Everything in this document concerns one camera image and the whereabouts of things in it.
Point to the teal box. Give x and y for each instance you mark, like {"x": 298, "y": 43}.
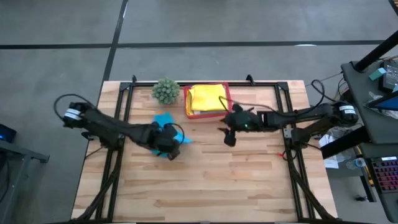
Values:
{"x": 377, "y": 74}

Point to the pink plastic bin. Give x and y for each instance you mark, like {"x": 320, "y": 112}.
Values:
{"x": 206, "y": 115}

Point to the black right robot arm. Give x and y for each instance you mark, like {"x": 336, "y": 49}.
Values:
{"x": 304, "y": 116}

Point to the white paper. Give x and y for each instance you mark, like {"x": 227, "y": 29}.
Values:
{"x": 331, "y": 162}

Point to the blue microfiber towel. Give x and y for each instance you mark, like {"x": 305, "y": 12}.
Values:
{"x": 164, "y": 118}

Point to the clear water bottle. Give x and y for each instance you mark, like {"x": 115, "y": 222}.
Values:
{"x": 357, "y": 163}

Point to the black electronic device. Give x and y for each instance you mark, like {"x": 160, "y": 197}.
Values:
{"x": 390, "y": 74}

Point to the green artificial potted plant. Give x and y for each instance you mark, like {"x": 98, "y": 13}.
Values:
{"x": 166, "y": 91}

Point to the red clip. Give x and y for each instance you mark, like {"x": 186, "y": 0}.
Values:
{"x": 280, "y": 154}

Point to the black side bracket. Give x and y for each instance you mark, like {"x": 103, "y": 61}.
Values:
{"x": 88, "y": 135}

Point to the black pole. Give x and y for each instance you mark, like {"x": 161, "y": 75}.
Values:
{"x": 376, "y": 51}

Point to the grey desk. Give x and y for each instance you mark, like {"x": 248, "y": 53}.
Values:
{"x": 367, "y": 118}

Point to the grey metal table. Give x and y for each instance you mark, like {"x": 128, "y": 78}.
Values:
{"x": 18, "y": 155}

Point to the dark tablet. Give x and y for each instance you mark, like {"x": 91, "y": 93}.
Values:
{"x": 385, "y": 104}

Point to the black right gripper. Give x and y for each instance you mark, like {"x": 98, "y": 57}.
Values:
{"x": 242, "y": 119}

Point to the backlit keyboard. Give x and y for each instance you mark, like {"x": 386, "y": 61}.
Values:
{"x": 387, "y": 174}

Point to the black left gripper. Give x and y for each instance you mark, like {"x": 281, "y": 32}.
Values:
{"x": 164, "y": 141}

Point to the black device with blue light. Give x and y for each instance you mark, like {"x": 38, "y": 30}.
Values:
{"x": 6, "y": 133}

